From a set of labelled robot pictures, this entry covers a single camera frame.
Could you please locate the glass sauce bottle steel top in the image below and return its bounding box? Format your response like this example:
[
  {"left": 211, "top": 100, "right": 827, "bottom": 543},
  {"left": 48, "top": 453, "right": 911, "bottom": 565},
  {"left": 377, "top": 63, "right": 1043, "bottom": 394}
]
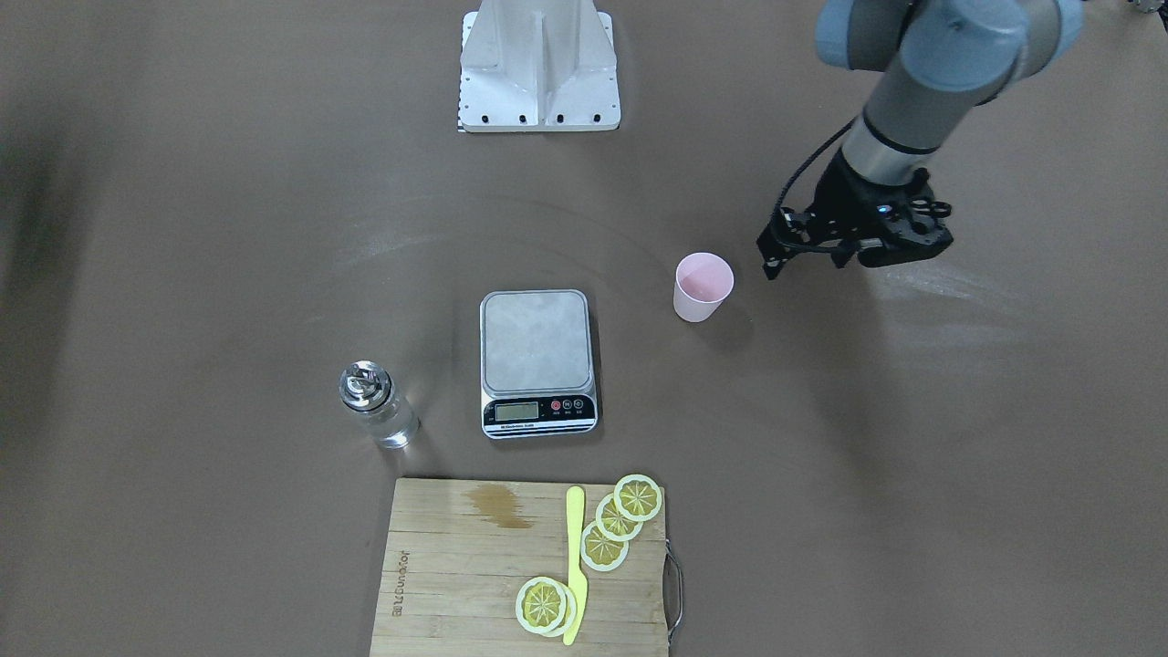
[{"left": 338, "top": 360, "right": 420, "bottom": 450}]

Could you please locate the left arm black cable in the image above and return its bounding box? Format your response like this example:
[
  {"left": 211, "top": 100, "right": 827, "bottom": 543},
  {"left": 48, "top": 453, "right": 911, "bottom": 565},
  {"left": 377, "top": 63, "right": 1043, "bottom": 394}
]
[{"left": 776, "top": 115, "right": 863, "bottom": 256}]

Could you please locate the yellow plastic knife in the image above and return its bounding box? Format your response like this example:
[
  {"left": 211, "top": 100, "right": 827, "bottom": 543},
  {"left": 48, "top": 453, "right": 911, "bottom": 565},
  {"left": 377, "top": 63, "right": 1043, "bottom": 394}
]
[{"left": 562, "top": 485, "right": 589, "bottom": 646}]

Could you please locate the silver digital kitchen scale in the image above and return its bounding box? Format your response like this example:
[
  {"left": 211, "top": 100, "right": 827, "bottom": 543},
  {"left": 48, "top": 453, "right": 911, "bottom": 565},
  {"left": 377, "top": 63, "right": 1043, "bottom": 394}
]
[{"left": 479, "top": 288, "right": 600, "bottom": 441}]

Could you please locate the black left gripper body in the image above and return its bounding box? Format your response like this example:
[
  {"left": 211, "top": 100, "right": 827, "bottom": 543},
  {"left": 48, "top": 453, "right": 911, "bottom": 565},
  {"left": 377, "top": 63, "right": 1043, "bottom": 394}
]
[{"left": 806, "top": 151, "right": 953, "bottom": 267}]

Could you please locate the lemon slice near knife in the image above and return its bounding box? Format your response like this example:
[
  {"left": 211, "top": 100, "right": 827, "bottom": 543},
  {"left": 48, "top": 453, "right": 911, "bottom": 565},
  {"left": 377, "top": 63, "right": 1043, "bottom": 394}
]
[{"left": 579, "top": 521, "right": 630, "bottom": 570}]

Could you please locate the middle lemon slice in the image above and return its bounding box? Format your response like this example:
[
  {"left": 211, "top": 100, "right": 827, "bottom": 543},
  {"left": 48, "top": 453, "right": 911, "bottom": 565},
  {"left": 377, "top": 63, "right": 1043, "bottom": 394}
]
[{"left": 595, "top": 492, "right": 642, "bottom": 542}]

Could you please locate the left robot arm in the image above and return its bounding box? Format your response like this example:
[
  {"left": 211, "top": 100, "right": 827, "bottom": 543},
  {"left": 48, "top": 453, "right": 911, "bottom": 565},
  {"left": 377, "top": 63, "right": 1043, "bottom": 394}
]
[{"left": 756, "top": 1, "right": 1084, "bottom": 279}]

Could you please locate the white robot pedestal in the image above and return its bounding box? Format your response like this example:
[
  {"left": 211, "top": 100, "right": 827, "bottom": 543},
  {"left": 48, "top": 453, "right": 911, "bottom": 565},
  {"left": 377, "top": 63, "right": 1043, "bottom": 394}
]
[{"left": 456, "top": 1, "right": 623, "bottom": 133}]

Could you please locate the pink plastic cup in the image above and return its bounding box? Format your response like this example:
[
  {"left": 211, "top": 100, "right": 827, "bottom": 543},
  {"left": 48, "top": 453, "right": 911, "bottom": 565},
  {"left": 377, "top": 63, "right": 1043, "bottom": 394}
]
[{"left": 673, "top": 251, "right": 735, "bottom": 323}]

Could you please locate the bamboo cutting board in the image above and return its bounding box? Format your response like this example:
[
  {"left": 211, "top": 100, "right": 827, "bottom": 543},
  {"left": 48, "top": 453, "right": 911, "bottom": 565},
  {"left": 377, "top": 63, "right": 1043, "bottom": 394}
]
[{"left": 369, "top": 478, "right": 679, "bottom": 656}]

